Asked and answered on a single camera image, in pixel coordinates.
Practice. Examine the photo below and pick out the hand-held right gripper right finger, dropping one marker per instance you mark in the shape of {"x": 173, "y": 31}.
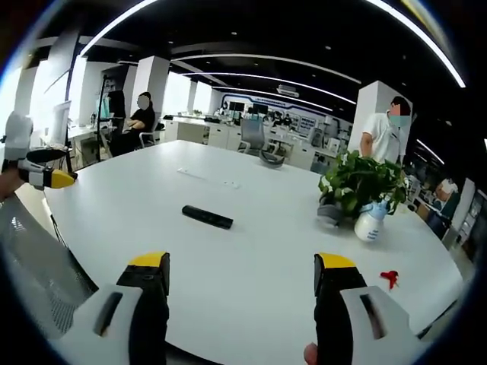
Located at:
{"x": 354, "y": 304}

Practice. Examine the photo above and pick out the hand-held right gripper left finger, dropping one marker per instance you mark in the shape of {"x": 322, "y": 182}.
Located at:
{"x": 125, "y": 304}

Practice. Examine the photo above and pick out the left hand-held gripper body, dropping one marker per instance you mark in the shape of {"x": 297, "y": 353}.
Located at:
{"x": 17, "y": 137}

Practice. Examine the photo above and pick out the black remote control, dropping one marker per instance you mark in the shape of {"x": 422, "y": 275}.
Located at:
{"x": 207, "y": 217}

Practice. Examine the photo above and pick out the person's left hand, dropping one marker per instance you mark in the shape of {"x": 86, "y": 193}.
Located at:
{"x": 7, "y": 186}

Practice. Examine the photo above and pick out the person's right hand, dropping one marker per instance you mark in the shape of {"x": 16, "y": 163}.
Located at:
{"x": 311, "y": 353}

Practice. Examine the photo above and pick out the computer monitor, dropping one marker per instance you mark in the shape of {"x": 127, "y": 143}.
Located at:
{"x": 61, "y": 123}

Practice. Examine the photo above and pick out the red plastic clip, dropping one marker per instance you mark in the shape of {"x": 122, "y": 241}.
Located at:
{"x": 391, "y": 276}

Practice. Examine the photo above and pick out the white spray bottle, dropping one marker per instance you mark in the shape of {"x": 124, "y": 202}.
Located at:
{"x": 370, "y": 224}

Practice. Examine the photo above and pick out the grey mesh office chair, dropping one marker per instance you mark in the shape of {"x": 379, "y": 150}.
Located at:
{"x": 38, "y": 266}

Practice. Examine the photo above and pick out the green potted plant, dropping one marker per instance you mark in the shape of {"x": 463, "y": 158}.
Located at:
{"x": 359, "y": 184}

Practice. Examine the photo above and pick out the grey chair headrest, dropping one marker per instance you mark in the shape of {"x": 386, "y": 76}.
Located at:
{"x": 271, "y": 158}

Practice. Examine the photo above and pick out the white office desk row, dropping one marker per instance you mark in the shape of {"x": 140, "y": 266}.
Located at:
{"x": 213, "y": 131}

